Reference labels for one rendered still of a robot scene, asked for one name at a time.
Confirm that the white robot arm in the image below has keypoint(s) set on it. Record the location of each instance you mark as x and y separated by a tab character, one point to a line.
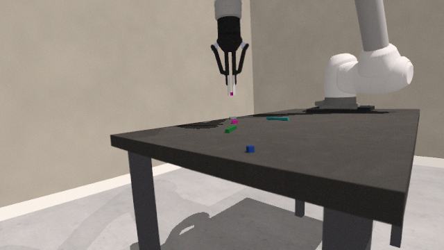
380	69

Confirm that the green rod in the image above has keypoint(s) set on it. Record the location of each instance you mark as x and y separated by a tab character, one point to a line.
230	129

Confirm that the small blue cube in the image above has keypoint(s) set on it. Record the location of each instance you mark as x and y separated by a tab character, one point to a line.
250	149

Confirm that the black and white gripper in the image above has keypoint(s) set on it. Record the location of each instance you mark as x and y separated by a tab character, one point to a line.
229	40

